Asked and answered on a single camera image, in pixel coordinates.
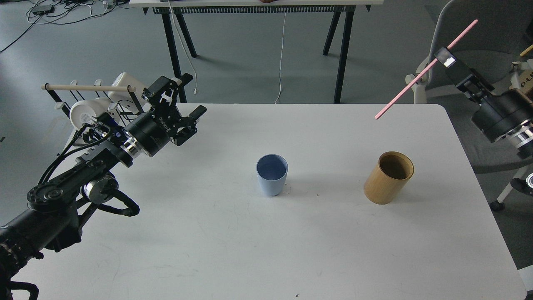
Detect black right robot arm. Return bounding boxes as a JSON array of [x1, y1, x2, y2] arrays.
[[435, 47, 532, 159]]

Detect black wire cup rack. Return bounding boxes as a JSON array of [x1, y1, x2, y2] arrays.
[[41, 81, 148, 125]]

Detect white square mug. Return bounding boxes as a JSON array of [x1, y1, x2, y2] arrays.
[[108, 72, 148, 113]]

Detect floor cables and adapter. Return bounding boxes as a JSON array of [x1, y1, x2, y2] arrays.
[[0, 0, 130, 53]]

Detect blue plastic cup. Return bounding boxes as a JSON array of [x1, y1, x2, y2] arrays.
[[256, 154, 288, 196]]

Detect white cup on rack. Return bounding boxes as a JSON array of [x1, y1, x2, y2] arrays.
[[69, 97, 112, 130]]

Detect pink chopstick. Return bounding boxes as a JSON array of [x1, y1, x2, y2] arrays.
[[374, 19, 478, 120]]

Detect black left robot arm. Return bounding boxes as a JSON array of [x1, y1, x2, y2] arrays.
[[1, 73, 206, 300]]

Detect bamboo cylinder holder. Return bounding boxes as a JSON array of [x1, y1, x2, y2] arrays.
[[364, 151, 415, 205]]

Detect grey office chair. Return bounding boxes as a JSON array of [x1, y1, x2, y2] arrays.
[[405, 0, 533, 104]]

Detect white hanging cable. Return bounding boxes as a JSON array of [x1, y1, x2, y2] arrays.
[[274, 12, 287, 104]]

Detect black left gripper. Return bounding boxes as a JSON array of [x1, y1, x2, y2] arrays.
[[125, 73, 207, 157]]

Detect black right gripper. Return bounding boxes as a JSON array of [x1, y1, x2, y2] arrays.
[[434, 47, 532, 143]]

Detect black trestle background table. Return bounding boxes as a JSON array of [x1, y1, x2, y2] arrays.
[[128, 0, 385, 104]]

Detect cardboard box with white stand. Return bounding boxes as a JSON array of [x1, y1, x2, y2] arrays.
[[508, 45, 533, 100]]

